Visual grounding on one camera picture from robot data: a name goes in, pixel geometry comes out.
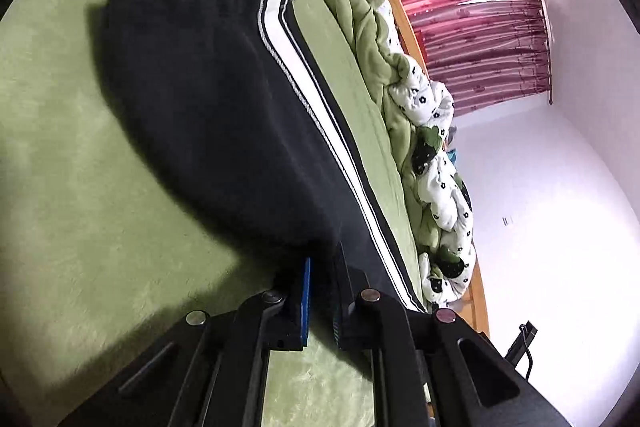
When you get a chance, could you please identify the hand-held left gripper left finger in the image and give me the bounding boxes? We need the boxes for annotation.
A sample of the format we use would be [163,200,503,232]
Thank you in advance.
[57,257,313,427]

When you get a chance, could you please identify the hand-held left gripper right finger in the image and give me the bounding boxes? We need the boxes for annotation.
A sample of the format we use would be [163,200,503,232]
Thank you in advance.
[330,242,571,427]

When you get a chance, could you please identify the black pants with white stripes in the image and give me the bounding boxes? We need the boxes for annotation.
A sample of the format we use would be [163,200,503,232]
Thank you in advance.
[97,0,431,314]

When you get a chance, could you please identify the white flower print quilt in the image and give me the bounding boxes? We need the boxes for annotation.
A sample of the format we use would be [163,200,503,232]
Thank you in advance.
[375,0,478,308]

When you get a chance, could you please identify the green plush bed sheet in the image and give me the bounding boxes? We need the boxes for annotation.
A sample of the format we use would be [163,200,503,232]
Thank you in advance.
[0,0,428,427]

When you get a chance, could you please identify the crumpled green fleece blanket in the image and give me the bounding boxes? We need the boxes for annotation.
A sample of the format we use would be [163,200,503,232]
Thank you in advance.
[320,0,451,270]

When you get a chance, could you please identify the black wall bracket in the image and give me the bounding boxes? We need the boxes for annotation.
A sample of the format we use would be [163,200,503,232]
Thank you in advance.
[505,321,538,380]

